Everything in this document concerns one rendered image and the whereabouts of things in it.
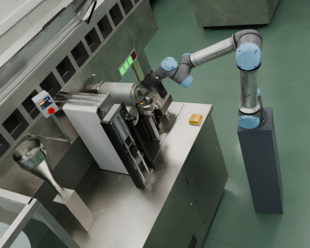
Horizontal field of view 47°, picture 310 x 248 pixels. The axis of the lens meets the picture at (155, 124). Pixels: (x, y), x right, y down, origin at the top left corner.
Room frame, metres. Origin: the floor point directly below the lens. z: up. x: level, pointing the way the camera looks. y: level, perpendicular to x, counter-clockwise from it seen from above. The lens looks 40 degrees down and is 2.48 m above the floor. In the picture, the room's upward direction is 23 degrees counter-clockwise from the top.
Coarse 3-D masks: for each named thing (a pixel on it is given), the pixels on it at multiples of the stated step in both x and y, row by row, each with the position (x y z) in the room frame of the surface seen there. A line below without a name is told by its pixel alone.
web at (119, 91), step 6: (102, 84) 1.96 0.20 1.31; (108, 84) 1.93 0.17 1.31; (114, 84) 1.91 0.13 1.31; (120, 84) 1.88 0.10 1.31; (126, 84) 1.85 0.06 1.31; (132, 84) 1.83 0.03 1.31; (102, 90) 1.92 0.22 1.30; (108, 90) 1.89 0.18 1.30; (114, 90) 1.86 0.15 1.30; (120, 90) 1.83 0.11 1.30; (126, 90) 1.80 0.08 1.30; (114, 96) 1.85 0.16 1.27; (120, 96) 1.82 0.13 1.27; (126, 96) 1.79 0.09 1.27; (126, 102) 1.79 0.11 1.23; (102, 114) 1.57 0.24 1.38; (102, 120) 1.57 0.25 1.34
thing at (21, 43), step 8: (64, 0) 1.59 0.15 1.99; (72, 0) 1.60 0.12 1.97; (96, 0) 2.08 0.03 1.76; (56, 8) 1.54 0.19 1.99; (64, 8) 1.55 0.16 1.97; (88, 8) 2.11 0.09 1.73; (48, 16) 1.49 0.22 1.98; (56, 16) 1.50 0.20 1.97; (40, 24) 1.45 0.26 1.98; (48, 24) 1.46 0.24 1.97; (32, 32) 1.41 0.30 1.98; (24, 40) 1.37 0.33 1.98; (8, 48) 1.32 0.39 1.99; (16, 48) 1.33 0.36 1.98; (0, 56) 1.29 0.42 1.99; (8, 56) 1.29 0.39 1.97; (0, 64) 1.26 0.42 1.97
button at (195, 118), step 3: (192, 114) 1.81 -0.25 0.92; (195, 114) 1.79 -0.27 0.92; (198, 114) 1.78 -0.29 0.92; (192, 117) 1.78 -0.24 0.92; (195, 117) 1.77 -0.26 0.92; (198, 117) 1.76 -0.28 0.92; (201, 117) 1.76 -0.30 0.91; (189, 120) 1.76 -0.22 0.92; (192, 120) 1.75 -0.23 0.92; (195, 120) 1.74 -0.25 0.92; (198, 120) 1.73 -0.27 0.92; (192, 123) 1.75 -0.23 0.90; (195, 123) 1.73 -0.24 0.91; (198, 123) 1.72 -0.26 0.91
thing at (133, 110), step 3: (126, 108) 1.73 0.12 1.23; (129, 108) 1.72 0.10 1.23; (132, 108) 1.74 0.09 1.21; (135, 108) 1.75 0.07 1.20; (129, 111) 1.70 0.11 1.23; (132, 111) 1.73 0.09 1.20; (135, 111) 1.75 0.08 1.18; (138, 111) 1.75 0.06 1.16; (132, 114) 1.71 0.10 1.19; (135, 114) 1.74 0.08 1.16; (138, 114) 1.75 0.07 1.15; (132, 117) 1.71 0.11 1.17; (138, 117) 1.74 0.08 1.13; (135, 120) 1.72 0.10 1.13; (135, 123) 1.71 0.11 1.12
